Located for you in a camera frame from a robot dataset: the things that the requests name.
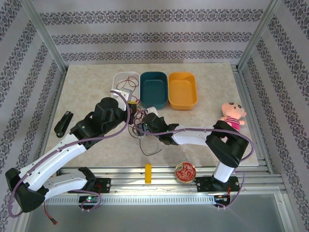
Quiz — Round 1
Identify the aluminium side rail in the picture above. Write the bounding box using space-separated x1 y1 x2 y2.
230 64 283 174
36 70 69 170

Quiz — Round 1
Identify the thin black cable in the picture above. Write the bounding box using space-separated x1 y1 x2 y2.
127 125 163 157

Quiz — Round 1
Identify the pink plush doll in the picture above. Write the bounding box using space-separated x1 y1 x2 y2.
219 101 247 132

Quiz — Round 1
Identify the round red gold tin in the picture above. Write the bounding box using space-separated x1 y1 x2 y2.
174 161 196 184

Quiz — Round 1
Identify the red wire with plug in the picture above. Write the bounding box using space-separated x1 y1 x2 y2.
43 202 58 224

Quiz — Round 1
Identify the teal plastic tray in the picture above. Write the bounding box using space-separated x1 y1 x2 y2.
139 71 169 109

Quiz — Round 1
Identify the thin red cable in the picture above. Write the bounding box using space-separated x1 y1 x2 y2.
115 76 150 126

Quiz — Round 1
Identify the grey metal panel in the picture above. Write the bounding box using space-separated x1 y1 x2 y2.
24 193 288 232

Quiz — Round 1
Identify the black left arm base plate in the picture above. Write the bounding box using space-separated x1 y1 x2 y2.
95 177 112 194

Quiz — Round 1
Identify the orange plastic tray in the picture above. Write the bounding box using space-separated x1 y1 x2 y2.
168 72 198 111

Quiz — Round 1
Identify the aluminium mounting rail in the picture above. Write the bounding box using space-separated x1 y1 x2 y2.
24 165 283 195

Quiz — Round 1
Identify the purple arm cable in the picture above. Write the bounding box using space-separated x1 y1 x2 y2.
133 110 256 211
8 89 136 219

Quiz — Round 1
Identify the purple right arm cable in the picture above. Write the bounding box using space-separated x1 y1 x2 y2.
133 110 256 211

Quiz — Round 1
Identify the white plastic tray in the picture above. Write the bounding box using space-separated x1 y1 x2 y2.
112 72 140 102

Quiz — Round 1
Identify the yellow block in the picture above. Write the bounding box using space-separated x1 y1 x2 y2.
144 163 153 184

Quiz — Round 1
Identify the circuit board with green light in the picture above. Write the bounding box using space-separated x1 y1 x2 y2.
79 195 99 203

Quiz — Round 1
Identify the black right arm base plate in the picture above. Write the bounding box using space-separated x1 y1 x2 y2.
196 176 240 193

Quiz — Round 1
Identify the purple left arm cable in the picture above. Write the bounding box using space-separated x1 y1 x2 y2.
8 89 136 219

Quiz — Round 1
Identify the black stapler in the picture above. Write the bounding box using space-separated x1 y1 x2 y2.
53 111 74 138

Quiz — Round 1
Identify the perforated metal cable duct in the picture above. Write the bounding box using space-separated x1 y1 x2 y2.
33 195 216 204

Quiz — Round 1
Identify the aluminium frame post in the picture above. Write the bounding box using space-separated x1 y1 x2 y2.
21 0 68 73
237 0 285 71

